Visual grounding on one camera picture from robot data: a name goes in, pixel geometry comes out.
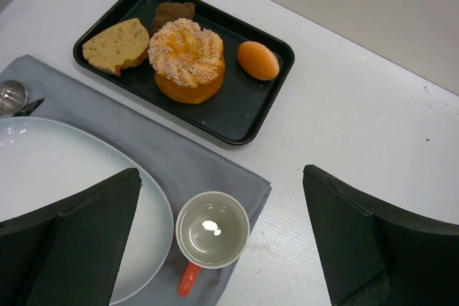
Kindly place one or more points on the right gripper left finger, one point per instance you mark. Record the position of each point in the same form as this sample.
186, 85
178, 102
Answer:
69, 252

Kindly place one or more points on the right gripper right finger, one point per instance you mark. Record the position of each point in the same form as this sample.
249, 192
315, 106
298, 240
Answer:
375, 253

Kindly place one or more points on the yellow bread slice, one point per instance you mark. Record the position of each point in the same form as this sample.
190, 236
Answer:
117, 48

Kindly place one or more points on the white oval plate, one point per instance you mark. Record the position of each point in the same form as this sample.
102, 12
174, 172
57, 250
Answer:
44, 161

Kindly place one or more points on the grey cloth placemat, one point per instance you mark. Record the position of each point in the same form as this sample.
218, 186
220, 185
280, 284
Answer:
181, 167

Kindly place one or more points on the orange mug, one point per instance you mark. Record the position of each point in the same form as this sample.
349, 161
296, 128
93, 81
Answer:
212, 230

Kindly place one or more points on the silver spoon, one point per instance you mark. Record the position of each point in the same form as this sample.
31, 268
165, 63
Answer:
13, 97

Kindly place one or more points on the small orange round bun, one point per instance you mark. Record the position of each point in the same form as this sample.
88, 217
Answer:
258, 61

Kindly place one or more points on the large orange sugared bun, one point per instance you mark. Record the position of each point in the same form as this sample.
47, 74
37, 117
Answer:
188, 61

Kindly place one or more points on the brown chocolate pastry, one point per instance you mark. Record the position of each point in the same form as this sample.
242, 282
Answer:
168, 11

